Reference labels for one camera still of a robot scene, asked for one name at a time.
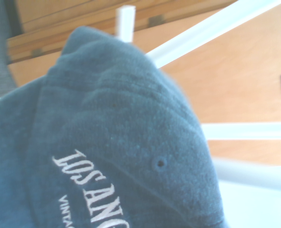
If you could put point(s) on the blue denim cap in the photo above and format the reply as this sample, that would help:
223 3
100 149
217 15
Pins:
107 133

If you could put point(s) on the white coat rack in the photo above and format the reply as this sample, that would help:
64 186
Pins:
225 31

